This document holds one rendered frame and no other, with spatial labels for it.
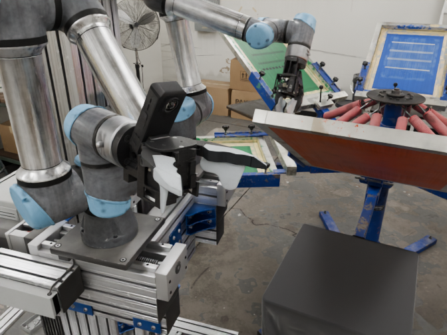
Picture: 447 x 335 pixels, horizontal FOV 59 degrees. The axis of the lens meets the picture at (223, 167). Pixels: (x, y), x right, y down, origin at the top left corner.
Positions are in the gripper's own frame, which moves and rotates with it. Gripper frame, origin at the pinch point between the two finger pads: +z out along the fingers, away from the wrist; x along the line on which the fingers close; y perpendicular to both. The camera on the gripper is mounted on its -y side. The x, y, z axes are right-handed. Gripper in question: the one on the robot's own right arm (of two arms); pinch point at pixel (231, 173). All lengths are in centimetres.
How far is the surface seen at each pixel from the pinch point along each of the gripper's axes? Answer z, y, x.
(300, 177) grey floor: -166, 126, -312
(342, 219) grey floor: -96, 132, -269
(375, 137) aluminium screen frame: -7, 6, -61
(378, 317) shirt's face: 1, 63, -76
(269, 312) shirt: -27, 70, -59
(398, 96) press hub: -46, 11, -184
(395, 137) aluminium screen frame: -3, 5, -63
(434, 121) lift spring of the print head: -26, 20, -188
